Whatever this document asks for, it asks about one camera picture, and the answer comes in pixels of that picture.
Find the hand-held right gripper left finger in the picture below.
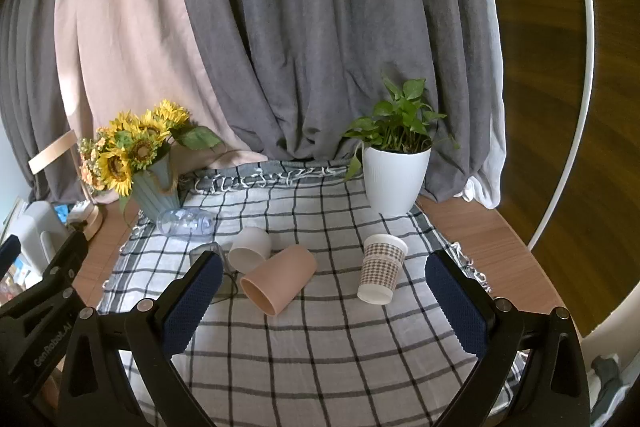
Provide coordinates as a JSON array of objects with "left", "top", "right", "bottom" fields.
[{"left": 57, "top": 251, "right": 224, "bottom": 427}]

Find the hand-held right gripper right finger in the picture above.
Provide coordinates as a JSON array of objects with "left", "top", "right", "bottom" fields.
[{"left": 425, "top": 249, "right": 587, "bottom": 427}]

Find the pink curtain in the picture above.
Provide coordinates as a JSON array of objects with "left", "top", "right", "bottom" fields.
[{"left": 52, "top": 0, "right": 271, "bottom": 208}]

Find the green potted plant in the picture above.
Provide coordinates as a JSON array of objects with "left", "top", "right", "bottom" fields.
[{"left": 341, "top": 76, "right": 461, "bottom": 182}]

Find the pink cup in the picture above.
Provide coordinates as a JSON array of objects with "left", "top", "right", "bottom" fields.
[{"left": 240, "top": 244, "right": 318, "bottom": 317}]

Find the clear plastic bottle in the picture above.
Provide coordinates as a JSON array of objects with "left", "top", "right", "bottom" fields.
[{"left": 156, "top": 208, "right": 217, "bottom": 242}]

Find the clear glass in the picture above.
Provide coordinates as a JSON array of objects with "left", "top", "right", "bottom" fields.
[{"left": 189, "top": 243, "right": 240, "bottom": 304}]

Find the blue-green ribbed vase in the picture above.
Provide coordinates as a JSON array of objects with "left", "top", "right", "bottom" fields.
[{"left": 131, "top": 157, "right": 181, "bottom": 223}]

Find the sunflower bouquet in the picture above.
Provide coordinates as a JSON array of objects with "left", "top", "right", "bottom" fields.
[{"left": 77, "top": 99, "right": 223, "bottom": 198}]

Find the white ribbed plant pot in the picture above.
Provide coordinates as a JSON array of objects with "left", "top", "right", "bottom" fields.
[{"left": 361, "top": 146, "right": 432, "bottom": 216}]

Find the white cup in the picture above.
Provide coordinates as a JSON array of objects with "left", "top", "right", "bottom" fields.
[{"left": 227, "top": 227, "right": 272, "bottom": 273}]

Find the white hoop tube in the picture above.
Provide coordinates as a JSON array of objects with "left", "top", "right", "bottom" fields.
[{"left": 525, "top": 0, "right": 598, "bottom": 253}]

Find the white sheer curtain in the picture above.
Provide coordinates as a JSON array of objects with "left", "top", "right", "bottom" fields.
[{"left": 460, "top": 0, "right": 508, "bottom": 210}]

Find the grey curtain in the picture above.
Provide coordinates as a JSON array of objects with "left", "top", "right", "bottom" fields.
[
  {"left": 170, "top": 0, "right": 506, "bottom": 208},
  {"left": 0, "top": 0, "right": 86, "bottom": 208}
]

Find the white appliance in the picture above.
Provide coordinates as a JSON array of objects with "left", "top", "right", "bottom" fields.
[{"left": 10, "top": 201, "right": 68, "bottom": 278}]

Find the checked tablecloth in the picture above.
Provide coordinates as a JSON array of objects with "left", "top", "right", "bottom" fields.
[{"left": 97, "top": 159, "right": 526, "bottom": 427}]

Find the brown patterned paper cup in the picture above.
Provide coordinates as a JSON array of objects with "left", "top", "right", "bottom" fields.
[{"left": 357, "top": 234, "right": 409, "bottom": 306}]

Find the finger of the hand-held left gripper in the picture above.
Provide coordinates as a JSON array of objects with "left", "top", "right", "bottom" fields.
[
  {"left": 0, "top": 229, "right": 90, "bottom": 319},
  {"left": 0, "top": 236, "right": 22, "bottom": 276}
]

